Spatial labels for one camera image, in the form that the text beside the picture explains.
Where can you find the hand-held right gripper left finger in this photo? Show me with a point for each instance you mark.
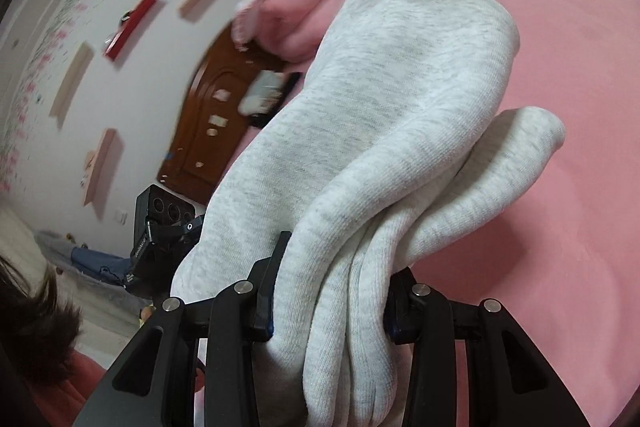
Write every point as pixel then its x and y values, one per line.
pixel 265 302

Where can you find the brown wooden headboard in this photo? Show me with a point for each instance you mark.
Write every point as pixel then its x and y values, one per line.
pixel 225 72

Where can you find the blue cloth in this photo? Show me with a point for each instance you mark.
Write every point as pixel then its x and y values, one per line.
pixel 95 264

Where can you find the red wall shelf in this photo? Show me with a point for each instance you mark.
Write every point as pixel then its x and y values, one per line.
pixel 135 24

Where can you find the folded pink quilt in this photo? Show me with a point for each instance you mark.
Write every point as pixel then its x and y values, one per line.
pixel 295 7

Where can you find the pink bed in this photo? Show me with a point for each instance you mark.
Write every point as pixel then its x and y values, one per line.
pixel 575 157

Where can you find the person's dark hair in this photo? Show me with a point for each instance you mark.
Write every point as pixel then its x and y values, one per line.
pixel 30 317

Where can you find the person's pink top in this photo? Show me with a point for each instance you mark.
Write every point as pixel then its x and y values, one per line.
pixel 65 387

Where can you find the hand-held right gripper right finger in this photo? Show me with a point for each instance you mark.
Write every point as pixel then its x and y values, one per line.
pixel 400 312

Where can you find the grey patterned cloth bundle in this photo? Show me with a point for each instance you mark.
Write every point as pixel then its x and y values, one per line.
pixel 260 94

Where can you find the light grey zip hoodie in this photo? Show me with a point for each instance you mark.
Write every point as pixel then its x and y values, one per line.
pixel 390 82

